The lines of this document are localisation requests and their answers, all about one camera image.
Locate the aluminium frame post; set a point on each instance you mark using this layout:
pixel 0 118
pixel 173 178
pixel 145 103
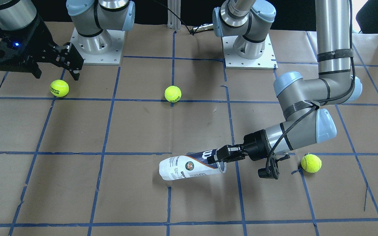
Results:
pixel 173 21

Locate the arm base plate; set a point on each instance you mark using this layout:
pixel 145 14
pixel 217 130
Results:
pixel 104 49
pixel 242 54

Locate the white blue tennis ball can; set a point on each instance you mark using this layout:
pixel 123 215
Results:
pixel 190 165

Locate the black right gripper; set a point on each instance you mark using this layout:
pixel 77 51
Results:
pixel 41 36

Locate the tennis ball near base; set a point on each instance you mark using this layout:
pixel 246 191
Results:
pixel 59 88

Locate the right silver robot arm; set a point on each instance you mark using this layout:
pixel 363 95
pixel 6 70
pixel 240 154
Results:
pixel 90 17

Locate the tennis ball table centre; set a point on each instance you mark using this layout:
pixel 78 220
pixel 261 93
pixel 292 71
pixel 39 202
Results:
pixel 172 94

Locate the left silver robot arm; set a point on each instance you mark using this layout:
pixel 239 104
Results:
pixel 300 99

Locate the tennis ball far front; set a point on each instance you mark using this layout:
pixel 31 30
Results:
pixel 311 163

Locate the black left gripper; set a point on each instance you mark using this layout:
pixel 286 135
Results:
pixel 254 145

